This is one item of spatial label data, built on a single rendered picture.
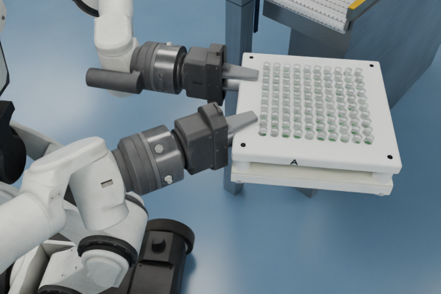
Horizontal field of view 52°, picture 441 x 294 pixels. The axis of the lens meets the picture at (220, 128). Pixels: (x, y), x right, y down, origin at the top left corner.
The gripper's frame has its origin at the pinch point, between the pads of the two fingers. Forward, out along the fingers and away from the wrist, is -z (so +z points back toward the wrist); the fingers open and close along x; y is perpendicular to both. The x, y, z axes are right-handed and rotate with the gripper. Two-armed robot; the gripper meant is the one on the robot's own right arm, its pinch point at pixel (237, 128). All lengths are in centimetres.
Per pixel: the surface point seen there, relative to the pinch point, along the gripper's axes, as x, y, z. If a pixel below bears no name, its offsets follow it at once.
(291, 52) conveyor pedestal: 39, -57, -50
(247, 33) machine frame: 26, -55, -32
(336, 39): 20, -35, -48
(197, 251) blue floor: 104, -39, -4
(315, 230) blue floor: 105, -27, -49
